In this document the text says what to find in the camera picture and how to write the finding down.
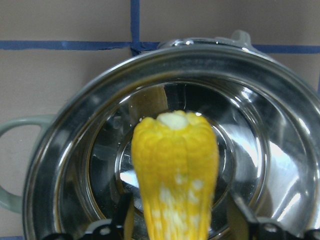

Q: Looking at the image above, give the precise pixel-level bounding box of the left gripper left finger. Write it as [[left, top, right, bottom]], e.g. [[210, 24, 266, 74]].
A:
[[84, 192, 133, 240]]

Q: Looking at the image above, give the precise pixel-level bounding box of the yellow corn cob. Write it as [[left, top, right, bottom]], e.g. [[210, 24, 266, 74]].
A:
[[131, 110, 219, 240]]

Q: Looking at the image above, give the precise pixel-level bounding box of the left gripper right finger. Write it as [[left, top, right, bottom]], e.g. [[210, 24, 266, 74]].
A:
[[232, 194, 285, 240]]

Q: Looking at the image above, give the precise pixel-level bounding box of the pale green steel pot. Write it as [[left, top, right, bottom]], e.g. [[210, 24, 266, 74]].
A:
[[0, 30, 320, 240]]

